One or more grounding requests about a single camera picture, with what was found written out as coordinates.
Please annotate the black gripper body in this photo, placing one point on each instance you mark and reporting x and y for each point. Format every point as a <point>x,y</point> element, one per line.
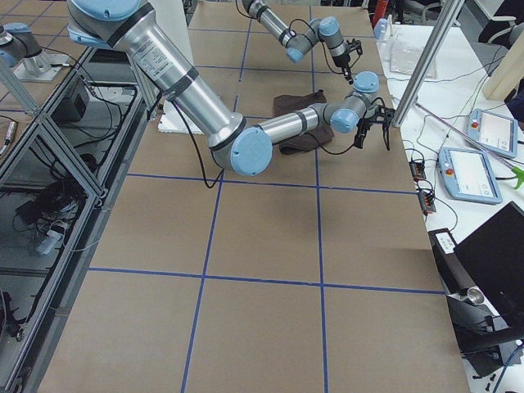
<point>341,61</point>
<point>373,119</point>

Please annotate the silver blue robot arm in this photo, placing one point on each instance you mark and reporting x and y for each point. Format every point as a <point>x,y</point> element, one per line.
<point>299,28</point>
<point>236,145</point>

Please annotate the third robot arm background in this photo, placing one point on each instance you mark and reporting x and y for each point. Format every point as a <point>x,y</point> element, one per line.
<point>21,52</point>

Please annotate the blue cap cylinder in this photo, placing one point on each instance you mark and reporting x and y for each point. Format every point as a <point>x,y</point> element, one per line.
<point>381,29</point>

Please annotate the red cylinder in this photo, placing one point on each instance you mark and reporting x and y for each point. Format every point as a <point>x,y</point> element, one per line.
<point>380,10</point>

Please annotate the orange black connector board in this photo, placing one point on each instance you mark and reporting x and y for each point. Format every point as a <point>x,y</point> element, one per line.
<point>425,190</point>

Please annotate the near blue teach pendant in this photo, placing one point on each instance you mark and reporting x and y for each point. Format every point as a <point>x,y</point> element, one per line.
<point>468,176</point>

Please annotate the blue teach pendant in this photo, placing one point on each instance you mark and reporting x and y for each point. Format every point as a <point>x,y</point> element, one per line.
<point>468,176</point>
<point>496,132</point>

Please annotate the far blue teach pendant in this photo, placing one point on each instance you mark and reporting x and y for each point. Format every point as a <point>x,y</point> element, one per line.
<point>496,132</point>

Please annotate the black box white label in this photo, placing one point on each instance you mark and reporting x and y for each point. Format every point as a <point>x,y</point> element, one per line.
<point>454,275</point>

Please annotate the black monitor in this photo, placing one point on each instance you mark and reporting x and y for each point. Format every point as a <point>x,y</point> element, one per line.
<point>493,257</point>

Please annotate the aluminium frame post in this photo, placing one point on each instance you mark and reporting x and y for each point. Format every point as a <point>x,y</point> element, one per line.
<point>438,34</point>

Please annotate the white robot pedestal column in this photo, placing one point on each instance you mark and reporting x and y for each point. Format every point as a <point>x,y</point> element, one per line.
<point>172,18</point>

